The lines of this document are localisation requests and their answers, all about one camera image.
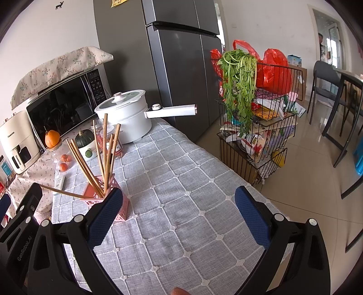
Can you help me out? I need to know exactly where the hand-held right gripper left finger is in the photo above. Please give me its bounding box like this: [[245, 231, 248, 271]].
[[26, 187, 124, 295]]

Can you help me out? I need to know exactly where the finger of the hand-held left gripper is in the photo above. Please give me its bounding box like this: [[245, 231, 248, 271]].
[[0, 193, 12, 228], [0, 183, 43, 241]]

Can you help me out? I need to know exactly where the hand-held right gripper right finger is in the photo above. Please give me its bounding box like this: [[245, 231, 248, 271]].
[[234, 185, 332, 295]]

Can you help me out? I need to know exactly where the pink lattice chopstick holder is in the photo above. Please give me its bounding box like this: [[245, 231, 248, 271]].
[[79, 174, 131, 221]]

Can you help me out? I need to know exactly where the wooden chopstick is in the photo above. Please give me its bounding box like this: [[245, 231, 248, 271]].
[[38, 184, 90, 199]]

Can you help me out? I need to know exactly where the bundle of bamboo chopsticks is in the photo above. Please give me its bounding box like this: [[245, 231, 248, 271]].
[[66, 113, 122, 197]]

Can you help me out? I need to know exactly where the pink floral tablecloth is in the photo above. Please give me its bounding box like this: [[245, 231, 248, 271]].
[[6, 136, 86, 224]]

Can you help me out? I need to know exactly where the blue and white carton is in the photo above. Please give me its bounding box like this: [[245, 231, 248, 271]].
[[0, 155, 15, 185]]

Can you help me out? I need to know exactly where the yellow packet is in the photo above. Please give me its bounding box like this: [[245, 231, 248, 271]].
[[271, 149, 287, 168]]

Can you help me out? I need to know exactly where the orange fruit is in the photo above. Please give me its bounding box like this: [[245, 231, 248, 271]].
[[45, 129, 61, 148]]

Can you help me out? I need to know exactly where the grey checked tablecloth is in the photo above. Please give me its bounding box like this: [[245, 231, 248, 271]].
[[51, 116, 295, 295]]

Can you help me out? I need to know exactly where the red and white packet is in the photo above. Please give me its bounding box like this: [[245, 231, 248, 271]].
[[241, 133, 273, 159]]

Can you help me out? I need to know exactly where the clear jar with red label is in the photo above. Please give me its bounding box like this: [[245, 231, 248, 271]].
[[92, 122, 125, 159]]

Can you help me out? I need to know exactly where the white kitchen appliance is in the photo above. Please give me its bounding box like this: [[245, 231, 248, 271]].
[[0, 111, 40, 175]]

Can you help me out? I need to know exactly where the dark green pumpkin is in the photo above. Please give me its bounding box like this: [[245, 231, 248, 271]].
[[74, 129, 95, 148]]

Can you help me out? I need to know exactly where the white electric pot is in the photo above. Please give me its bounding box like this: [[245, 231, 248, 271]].
[[94, 90, 198, 144]]

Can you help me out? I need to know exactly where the black microwave oven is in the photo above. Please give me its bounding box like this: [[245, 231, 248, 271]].
[[26, 68, 110, 148]]

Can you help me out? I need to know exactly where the black metal chair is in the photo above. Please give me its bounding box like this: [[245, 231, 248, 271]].
[[340, 167, 363, 254]]

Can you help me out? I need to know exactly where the orange snack packet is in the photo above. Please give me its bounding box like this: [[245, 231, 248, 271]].
[[251, 103, 280, 120]]

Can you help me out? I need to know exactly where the green and white carton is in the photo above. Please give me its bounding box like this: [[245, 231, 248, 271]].
[[286, 99, 307, 118]]

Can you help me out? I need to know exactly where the blue plastic stool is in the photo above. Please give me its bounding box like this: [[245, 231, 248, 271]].
[[352, 139, 363, 174]]

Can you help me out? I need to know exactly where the bunch of green coriander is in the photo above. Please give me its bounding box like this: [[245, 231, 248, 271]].
[[217, 49, 258, 138]]

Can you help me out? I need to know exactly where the brown cardboard box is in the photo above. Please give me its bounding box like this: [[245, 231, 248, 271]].
[[288, 64, 308, 103]]

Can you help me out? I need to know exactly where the floral cloth cover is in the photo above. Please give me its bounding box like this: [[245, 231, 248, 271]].
[[11, 47, 114, 110]]

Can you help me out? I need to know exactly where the large red plastic bag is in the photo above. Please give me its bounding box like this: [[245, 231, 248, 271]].
[[233, 40, 292, 95]]

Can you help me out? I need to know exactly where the dark grey chair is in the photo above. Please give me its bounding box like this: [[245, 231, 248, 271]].
[[309, 60, 351, 125]]

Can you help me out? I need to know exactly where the small red plastic bag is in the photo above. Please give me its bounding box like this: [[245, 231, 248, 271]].
[[210, 49, 223, 78]]

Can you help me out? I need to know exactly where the grey refrigerator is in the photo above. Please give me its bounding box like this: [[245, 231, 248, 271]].
[[93, 0, 224, 144]]

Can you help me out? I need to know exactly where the black dining table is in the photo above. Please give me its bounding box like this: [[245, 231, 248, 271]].
[[322, 69, 363, 168]]

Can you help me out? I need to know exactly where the white door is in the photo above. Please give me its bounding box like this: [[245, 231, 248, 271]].
[[312, 8, 349, 71]]

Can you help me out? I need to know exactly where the black wire rack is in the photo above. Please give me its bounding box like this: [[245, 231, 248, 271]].
[[210, 58, 302, 186]]

